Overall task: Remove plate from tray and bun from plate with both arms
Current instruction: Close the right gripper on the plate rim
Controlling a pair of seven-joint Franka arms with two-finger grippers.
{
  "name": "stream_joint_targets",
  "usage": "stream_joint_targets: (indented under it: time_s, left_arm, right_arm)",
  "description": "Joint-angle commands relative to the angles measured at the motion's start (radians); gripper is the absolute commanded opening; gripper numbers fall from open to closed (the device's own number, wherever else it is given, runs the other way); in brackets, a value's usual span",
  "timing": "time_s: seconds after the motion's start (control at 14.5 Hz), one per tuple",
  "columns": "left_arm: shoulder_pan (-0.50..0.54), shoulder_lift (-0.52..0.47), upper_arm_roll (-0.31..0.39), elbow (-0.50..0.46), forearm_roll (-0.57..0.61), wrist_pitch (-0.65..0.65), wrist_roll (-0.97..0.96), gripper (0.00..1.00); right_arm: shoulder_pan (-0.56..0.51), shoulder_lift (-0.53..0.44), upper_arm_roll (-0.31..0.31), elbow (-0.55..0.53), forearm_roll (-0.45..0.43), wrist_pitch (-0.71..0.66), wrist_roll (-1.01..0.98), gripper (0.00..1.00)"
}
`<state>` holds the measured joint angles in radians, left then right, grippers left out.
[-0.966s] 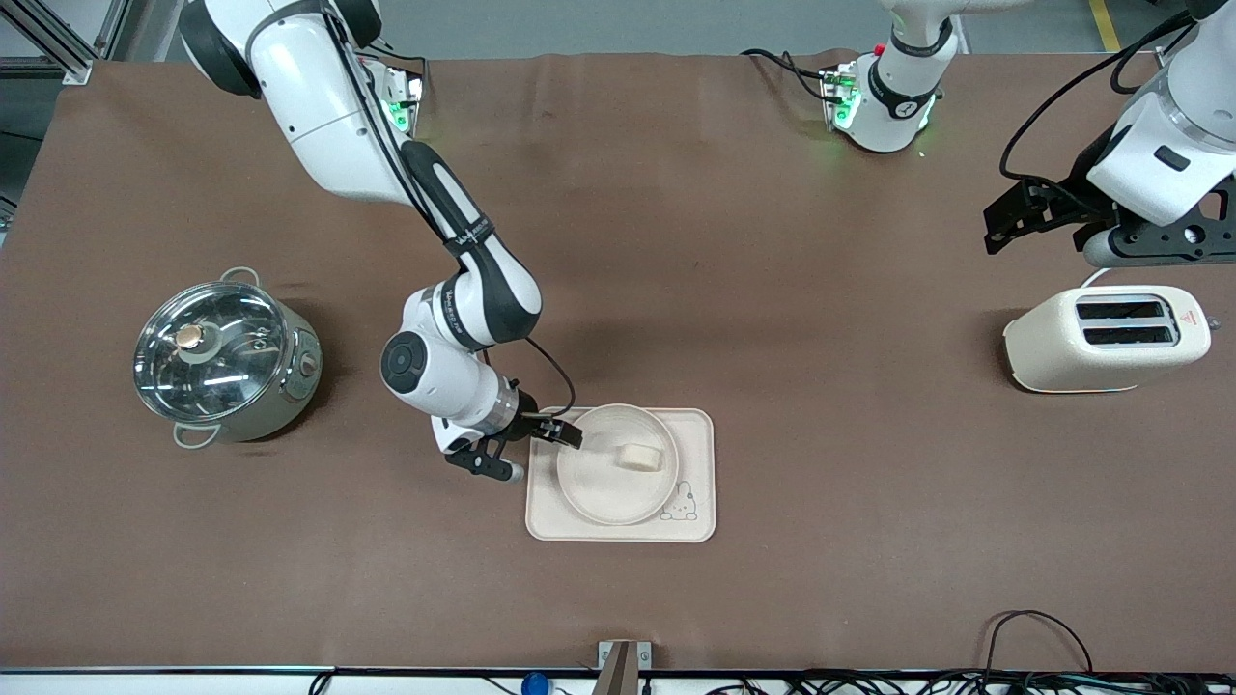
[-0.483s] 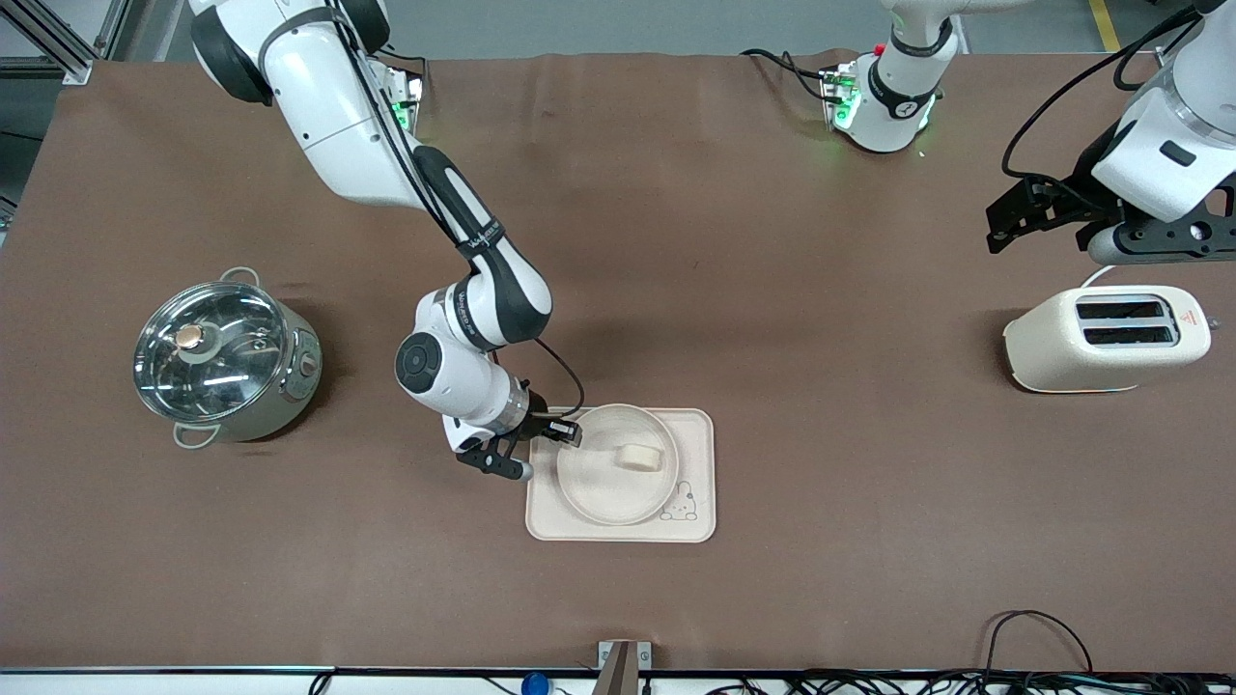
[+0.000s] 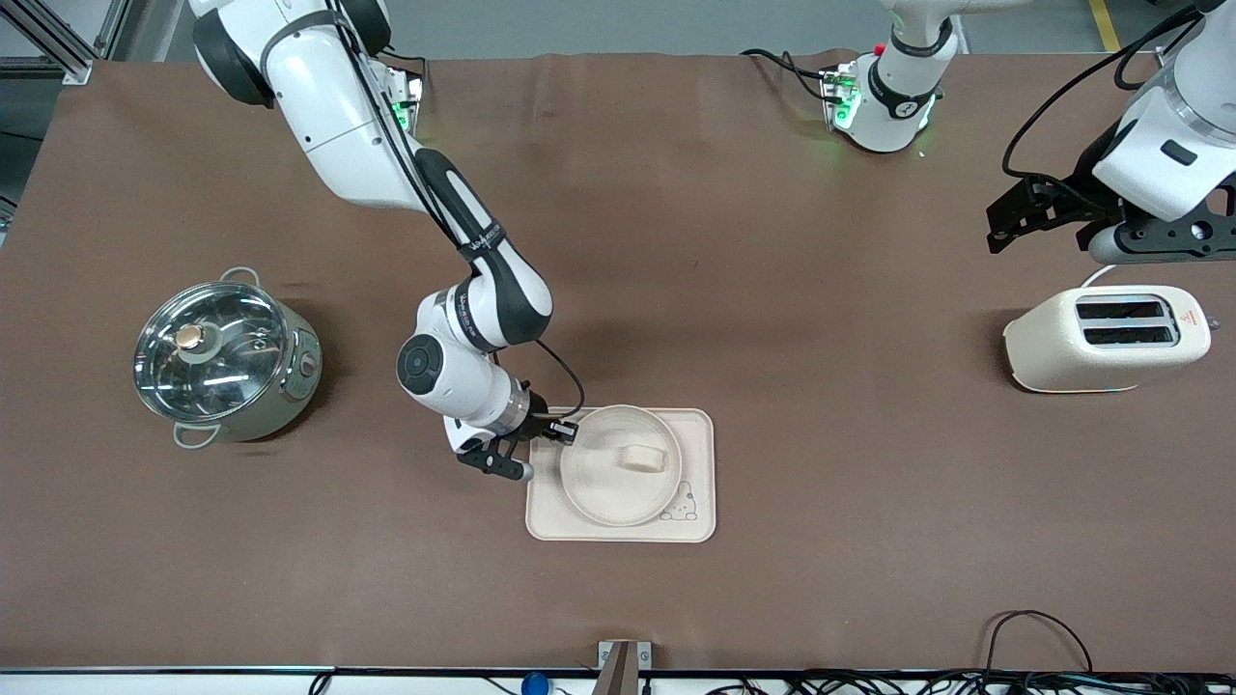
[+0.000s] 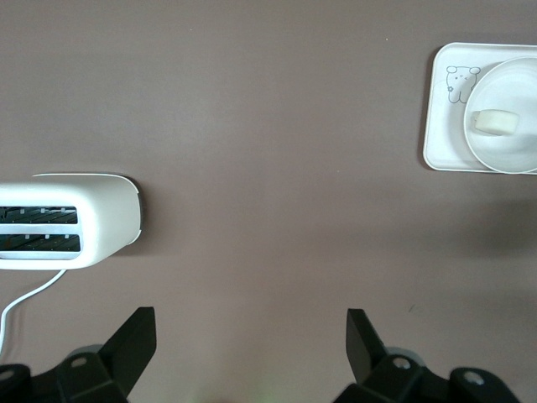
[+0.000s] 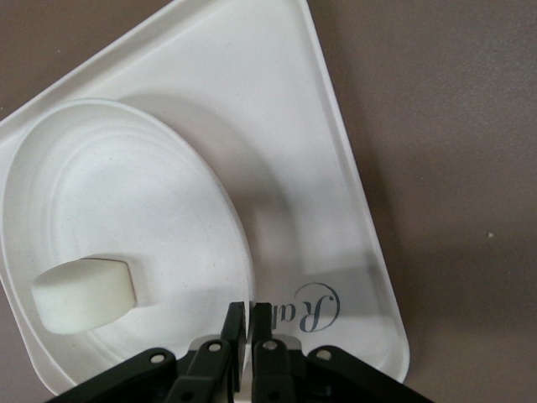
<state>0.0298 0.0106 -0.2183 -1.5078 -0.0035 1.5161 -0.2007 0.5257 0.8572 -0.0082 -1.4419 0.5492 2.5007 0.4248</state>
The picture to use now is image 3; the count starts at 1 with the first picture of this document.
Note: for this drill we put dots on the round cream plate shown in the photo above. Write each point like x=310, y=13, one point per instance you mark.
x=599, y=483

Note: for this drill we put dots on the small pale bun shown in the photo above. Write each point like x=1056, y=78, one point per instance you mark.
x=642, y=458

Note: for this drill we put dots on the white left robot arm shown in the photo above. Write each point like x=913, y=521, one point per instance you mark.
x=898, y=92

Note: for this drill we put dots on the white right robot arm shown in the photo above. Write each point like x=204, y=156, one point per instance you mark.
x=338, y=116

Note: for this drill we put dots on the cream rabbit print tray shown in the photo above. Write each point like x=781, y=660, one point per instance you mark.
x=697, y=434

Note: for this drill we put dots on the metal connector plate green light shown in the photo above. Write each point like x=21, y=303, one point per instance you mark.
x=840, y=101
x=410, y=101

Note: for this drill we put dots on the cream two-slot toaster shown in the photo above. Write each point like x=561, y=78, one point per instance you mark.
x=1072, y=352

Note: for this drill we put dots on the steel pot with glass lid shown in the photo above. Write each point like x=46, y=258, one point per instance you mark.
x=294, y=391

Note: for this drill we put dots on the blue round knob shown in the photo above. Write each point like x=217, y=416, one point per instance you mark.
x=534, y=685

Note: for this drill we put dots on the glass pot lid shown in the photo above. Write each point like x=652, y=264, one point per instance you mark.
x=212, y=352

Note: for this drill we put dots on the brown table cover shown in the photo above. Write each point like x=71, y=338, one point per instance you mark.
x=869, y=541

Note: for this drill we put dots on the metal bracket with post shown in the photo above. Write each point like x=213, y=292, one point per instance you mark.
x=623, y=666

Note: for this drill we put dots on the aluminium frame profile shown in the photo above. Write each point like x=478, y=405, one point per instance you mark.
x=72, y=68

